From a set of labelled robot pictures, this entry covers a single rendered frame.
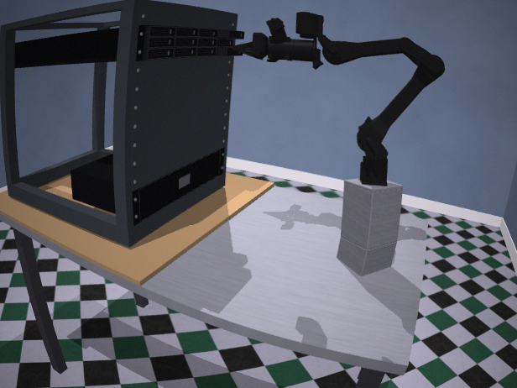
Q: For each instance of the tan flat board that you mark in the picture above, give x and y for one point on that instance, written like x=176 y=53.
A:
x=154 y=252

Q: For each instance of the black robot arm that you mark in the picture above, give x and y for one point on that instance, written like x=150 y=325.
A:
x=373 y=171

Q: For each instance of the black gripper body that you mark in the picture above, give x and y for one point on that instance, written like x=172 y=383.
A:
x=277 y=50

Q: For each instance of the black server rack frame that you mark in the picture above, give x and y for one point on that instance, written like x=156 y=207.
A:
x=170 y=119

